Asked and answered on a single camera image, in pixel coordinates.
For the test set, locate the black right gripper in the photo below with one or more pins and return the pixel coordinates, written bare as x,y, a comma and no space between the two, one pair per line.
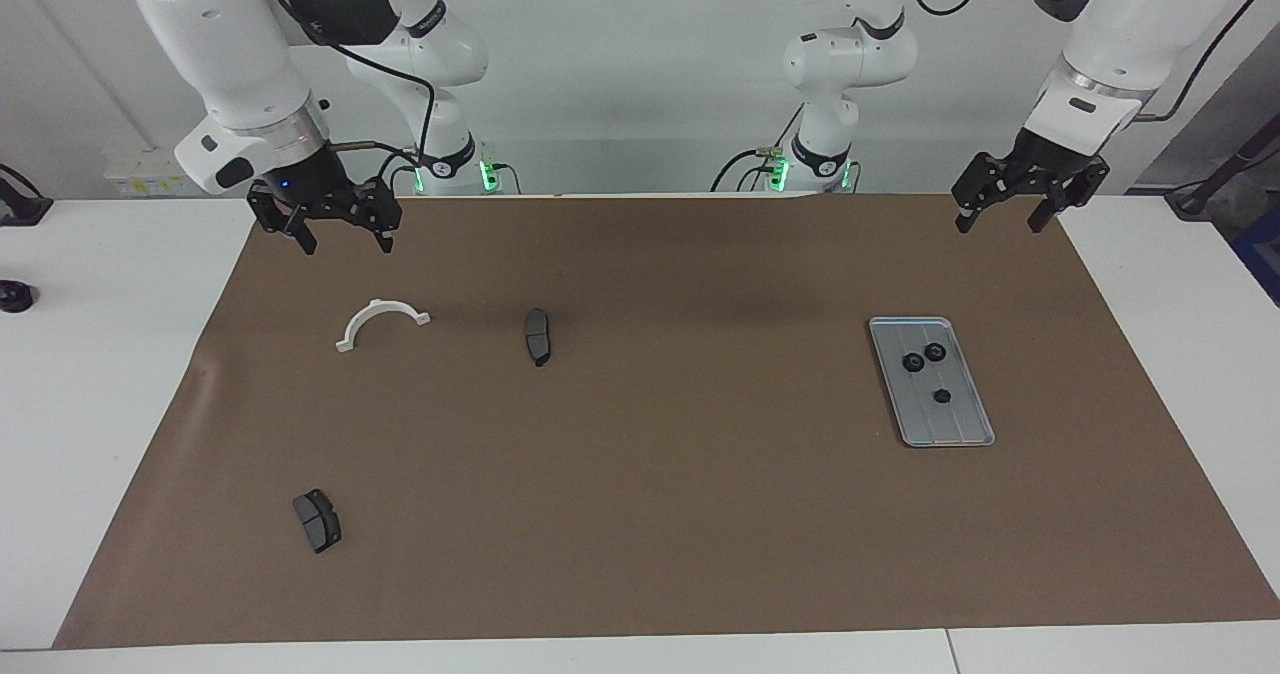
315,186

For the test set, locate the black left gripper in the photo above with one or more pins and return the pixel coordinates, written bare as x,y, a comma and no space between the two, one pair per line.
1035,169

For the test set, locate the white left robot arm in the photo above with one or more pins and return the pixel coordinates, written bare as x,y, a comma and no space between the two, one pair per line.
1150,14

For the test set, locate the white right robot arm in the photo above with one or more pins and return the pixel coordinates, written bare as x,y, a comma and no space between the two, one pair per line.
220,44

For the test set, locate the silver metal tray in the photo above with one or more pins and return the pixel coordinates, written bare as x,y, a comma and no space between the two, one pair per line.
950,424

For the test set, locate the long dark grey brake pad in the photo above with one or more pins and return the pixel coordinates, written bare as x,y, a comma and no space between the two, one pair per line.
538,334

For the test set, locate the blue box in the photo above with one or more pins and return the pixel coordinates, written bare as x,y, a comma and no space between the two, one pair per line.
1262,254

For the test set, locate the short dark grey brake pad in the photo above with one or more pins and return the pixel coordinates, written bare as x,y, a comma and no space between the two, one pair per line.
318,522

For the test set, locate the black round knob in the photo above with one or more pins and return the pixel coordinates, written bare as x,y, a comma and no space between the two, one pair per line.
14,297

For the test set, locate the brown table mat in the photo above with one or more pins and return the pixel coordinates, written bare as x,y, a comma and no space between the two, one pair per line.
660,514

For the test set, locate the white wall power strip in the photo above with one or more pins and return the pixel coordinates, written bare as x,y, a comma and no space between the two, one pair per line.
150,172

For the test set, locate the black clamp mount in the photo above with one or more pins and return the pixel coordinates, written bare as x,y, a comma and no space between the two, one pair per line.
22,209

